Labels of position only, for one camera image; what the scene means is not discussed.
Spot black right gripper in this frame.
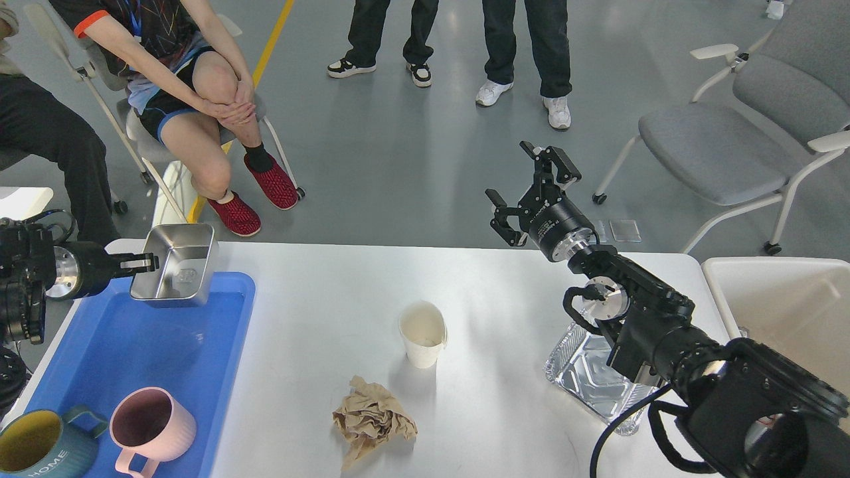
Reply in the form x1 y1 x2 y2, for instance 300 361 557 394
485 140 597 262

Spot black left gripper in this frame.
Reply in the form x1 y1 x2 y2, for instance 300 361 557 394
46 242 160 301

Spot stainless steel rectangular container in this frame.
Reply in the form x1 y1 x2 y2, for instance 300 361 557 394
129 223 218 308

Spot pink ribbed mug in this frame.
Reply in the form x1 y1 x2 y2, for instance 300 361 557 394
109 386 197 477

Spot teal mug yellow inside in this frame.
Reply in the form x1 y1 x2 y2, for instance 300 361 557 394
1 405 108 477

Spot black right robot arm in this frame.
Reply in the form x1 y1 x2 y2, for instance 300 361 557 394
486 140 849 477

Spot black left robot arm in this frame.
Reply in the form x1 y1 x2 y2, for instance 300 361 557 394
1 209 160 416

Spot blue plastic tray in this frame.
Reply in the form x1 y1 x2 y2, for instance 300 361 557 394
22 272 255 477

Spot white side table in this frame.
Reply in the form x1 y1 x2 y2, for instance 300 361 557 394
0 187 54 220

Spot white paper cup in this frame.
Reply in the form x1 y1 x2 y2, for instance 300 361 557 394
398 301 448 369

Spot person in black trousers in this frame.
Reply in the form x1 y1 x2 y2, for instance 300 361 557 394
0 0 122 246

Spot aluminium foil tray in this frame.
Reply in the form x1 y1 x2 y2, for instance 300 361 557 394
543 324 657 424

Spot seated person black shirt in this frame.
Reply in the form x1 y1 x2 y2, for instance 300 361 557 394
48 0 299 238

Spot grey office chair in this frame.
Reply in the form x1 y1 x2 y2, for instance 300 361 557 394
592 1 849 256

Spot standing person black white sneakers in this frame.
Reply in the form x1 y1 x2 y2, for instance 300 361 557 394
326 0 440 89

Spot crumpled brown paper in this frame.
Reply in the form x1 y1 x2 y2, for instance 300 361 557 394
332 375 418 471

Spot white plastic bin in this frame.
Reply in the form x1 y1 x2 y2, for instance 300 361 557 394
702 257 849 393

